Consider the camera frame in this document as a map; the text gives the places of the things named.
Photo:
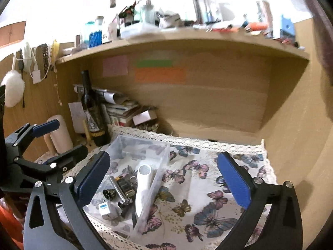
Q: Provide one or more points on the blue box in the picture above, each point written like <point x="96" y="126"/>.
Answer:
<point x="287" y="27"/>

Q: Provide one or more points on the dark wine bottle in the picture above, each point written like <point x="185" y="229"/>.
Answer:
<point x="91" y="101"/>

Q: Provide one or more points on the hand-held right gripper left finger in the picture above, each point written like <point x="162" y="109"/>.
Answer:
<point x="91" y="177"/>

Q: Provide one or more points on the butterfly print lace tablecloth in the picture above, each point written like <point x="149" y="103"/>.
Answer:
<point x="197" y="187"/>

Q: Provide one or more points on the orange sticky note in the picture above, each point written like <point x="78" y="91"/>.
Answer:
<point x="160" y="75"/>

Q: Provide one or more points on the clear plastic tray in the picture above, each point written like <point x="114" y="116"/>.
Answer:
<point x="140" y="31"/>

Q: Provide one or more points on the white hanging charger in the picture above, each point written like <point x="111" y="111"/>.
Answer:
<point x="37" y="76"/>

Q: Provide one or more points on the black round perforated cap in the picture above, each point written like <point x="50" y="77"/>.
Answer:
<point x="109" y="194"/>

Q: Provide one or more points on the wooden desk hutch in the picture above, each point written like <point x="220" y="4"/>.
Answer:
<point x="221" y="104"/>

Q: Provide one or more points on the blue patterned bottle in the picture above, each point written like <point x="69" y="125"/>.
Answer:
<point x="95" y="36"/>

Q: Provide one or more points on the pink sticky note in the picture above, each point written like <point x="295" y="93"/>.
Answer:
<point x="115" y="65"/>

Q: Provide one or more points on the white fluffy pompom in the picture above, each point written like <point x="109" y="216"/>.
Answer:
<point x="13" y="89"/>

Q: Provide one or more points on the silver metal cylinder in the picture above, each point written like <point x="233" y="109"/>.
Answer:
<point x="119" y="190"/>

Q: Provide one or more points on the yellow tube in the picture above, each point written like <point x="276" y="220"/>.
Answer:
<point x="86" y="131"/>

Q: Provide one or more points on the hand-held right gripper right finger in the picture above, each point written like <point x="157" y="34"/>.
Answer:
<point x="234" y="179"/>

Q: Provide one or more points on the stack of books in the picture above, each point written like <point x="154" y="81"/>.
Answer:
<point x="122" y="113"/>

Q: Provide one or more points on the white charger plug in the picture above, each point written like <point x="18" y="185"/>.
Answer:
<point x="104" y="207"/>

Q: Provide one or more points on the clear plastic storage bin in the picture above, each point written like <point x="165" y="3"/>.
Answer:
<point x="145" y="145"/>

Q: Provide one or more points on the green sticky note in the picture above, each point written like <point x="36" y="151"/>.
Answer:
<point x="154" y="63"/>

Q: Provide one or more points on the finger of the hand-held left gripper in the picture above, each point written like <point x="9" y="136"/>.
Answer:
<point x="46" y="127"/>
<point x="70" y="155"/>

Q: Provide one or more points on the pink small box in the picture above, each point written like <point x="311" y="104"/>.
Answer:
<point x="144" y="117"/>

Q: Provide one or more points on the white handheld massager device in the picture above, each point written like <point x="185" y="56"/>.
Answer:
<point x="143" y="187"/>

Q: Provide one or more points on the leopard print hairband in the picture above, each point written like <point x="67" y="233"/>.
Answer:
<point x="44" y="57"/>

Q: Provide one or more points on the white handwritten paper note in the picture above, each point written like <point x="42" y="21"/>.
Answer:
<point x="76" y="117"/>

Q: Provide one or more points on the pile of small shells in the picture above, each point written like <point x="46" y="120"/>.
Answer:
<point x="149" y="128"/>

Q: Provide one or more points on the rolled paper sheets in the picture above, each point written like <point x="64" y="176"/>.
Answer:
<point x="111" y="95"/>

